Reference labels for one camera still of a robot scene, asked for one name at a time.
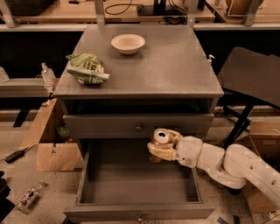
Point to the grey wooden drawer cabinet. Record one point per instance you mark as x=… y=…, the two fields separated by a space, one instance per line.
x=170 y=74

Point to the low grey shelf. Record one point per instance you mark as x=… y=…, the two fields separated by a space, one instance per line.
x=23 y=87

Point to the plastic bottle on floor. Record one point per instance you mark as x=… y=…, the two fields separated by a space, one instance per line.
x=30 y=196

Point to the small white pump bottle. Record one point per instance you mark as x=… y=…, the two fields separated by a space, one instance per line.
x=210 y=59

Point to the green chip bag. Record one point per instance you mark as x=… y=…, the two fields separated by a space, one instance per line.
x=87 y=68

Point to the right cardboard box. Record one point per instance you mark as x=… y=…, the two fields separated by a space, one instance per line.
x=264 y=140

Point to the clear bottle on shelf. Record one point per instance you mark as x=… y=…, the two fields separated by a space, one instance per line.
x=47 y=74

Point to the white ceramic bowl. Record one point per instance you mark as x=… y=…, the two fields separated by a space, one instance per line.
x=128 y=43

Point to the wooden back desk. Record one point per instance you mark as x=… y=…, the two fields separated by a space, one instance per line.
x=63 y=12

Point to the left cardboard box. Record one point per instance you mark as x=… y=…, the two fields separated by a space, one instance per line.
x=54 y=154

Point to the closed grey upper drawer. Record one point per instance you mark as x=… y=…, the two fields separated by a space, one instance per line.
x=135 y=126

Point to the orange gold soda can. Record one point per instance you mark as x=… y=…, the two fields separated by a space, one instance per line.
x=160 y=146

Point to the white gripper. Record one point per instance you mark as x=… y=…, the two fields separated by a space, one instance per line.
x=189 y=150

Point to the black power adapter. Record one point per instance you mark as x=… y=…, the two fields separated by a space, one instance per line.
x=15 y=155

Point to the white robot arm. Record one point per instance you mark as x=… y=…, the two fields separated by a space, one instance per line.
x=233 y=167

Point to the black folding side table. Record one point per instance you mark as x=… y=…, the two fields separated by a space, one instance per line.
x=254 y=77

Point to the cardboard box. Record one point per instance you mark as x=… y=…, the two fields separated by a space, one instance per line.
x=264 y=140
x=54 y=154

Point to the open grey lower drawer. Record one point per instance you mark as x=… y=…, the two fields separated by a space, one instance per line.
x=119 y=183

